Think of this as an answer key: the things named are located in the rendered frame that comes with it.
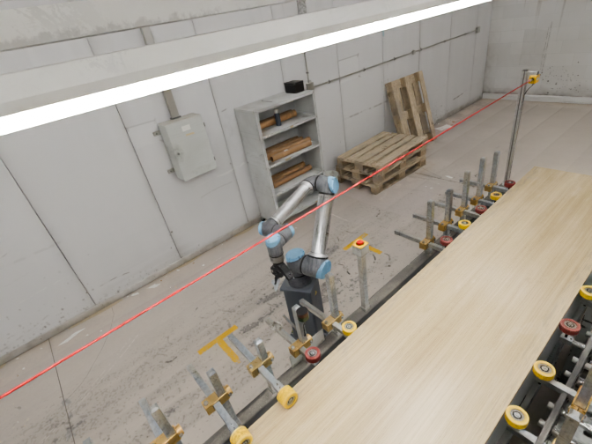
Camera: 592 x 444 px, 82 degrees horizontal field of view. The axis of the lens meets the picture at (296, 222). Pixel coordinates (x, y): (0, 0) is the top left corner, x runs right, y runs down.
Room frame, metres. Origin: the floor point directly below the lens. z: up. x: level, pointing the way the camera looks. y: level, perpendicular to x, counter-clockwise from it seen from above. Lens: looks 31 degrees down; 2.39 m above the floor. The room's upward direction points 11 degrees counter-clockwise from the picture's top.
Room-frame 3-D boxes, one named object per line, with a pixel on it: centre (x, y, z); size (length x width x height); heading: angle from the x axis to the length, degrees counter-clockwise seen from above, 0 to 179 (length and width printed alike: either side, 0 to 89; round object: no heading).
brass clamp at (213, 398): (0.97, 0.51, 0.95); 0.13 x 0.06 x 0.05; 125
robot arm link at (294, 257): (2.08, 0.05, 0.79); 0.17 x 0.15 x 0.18; 52
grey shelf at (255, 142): (4.24, -0.03, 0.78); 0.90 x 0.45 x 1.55; 125
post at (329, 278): (1.42, -0.12, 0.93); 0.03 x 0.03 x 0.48; 35
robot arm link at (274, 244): (1.68, 0.15, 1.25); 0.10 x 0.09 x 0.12; 142
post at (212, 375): (0.99, 0.49, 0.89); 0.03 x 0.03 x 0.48; 35
